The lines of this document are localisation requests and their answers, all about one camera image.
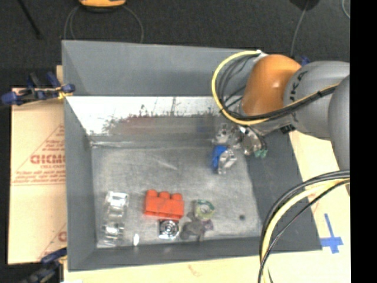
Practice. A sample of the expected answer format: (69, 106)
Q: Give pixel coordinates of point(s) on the brown cardboard board red print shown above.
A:
(35, 187)

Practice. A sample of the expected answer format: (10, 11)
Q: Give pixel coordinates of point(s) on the shiny silver round disc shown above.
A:
(168, 230)

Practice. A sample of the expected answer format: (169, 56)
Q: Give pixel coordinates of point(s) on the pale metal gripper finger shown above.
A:
(227, 160)
(223, 136)

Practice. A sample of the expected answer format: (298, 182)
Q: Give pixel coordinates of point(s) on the small white oval piece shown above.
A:
(135, 239)

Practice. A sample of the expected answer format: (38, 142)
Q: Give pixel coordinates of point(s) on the dark grey toy animal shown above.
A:
(193, 229)

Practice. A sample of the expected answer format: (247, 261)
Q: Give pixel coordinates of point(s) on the black cylinder on white bracket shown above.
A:
(287, 129)

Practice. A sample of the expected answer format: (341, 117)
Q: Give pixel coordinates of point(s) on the grey metal bin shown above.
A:
(147, 169)

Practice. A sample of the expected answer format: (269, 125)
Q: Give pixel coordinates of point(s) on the red toy brick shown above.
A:
(163, 205)

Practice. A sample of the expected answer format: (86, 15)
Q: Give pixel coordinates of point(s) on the blue block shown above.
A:
(217, 155)

